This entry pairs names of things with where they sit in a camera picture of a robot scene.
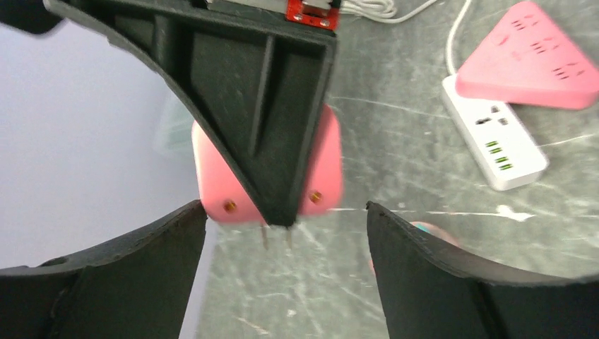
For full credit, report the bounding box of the white power strip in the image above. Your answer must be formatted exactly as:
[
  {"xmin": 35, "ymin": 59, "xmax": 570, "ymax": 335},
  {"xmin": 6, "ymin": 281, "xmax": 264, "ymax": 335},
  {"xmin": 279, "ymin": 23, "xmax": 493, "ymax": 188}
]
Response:
[{"xmin": 441, "ymin": 75, "xmax": 549, "ymax": 191}]

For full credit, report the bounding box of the round pink socket hub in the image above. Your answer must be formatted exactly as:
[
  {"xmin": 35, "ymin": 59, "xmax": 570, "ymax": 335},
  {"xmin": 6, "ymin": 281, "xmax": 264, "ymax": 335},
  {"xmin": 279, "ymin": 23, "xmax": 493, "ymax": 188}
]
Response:
[{"xmin": 367, "ymin": 213, "xmax": 464, "ymax": 287}]

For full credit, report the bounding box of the pink plug adapter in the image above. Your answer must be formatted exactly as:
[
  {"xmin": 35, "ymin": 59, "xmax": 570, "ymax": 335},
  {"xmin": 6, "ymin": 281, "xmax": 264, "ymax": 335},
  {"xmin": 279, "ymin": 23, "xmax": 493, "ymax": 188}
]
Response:
[{"xmin": 191, "ymin": 105, "xmax": 343, "ymax": 248}]

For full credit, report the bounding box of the white power strip cable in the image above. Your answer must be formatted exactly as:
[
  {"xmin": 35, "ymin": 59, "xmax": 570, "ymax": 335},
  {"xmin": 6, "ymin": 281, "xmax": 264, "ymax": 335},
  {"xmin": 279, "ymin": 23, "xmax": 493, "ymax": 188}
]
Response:
[{"xmin": 339, "ymin": 0, "xmax": 473, "ymax": 78}]

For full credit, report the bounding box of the green plastic storage box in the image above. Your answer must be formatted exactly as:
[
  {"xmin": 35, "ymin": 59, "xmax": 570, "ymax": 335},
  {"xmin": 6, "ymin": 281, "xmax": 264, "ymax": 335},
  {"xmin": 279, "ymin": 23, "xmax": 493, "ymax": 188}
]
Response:
[{"xmin": 153, "ymin": 93, "xmax": 194, "ymax": 159}]

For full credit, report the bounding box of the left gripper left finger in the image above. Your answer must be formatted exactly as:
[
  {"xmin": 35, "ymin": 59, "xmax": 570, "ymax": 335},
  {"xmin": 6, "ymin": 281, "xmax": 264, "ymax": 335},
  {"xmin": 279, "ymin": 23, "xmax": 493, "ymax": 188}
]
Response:
[{"xmin": 1, "ymin": 201, "xmax": 207, "ymax": 338}]

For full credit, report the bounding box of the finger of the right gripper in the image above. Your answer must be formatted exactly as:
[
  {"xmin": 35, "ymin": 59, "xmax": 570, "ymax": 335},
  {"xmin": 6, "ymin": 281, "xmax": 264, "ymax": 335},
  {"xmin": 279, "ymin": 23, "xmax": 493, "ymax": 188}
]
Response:
[{"xmin": 45, "ymin": 1, "xmax": 337, "ymax": 227}]

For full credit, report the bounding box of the pink triangular socket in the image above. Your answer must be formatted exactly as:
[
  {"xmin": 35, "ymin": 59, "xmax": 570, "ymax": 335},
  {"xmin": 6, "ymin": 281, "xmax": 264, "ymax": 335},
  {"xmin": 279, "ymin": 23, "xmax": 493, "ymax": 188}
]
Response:
[{"xmin": 456, "ymin": 1, "xmax": 598, "ymax": 110}]

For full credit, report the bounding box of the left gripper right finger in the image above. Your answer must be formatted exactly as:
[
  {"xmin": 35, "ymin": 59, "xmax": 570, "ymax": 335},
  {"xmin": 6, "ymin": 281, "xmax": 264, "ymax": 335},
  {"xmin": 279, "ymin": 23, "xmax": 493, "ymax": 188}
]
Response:
[{"xmin": 366, "ymin": 202, "xmax": 598, "ymax": 338}]

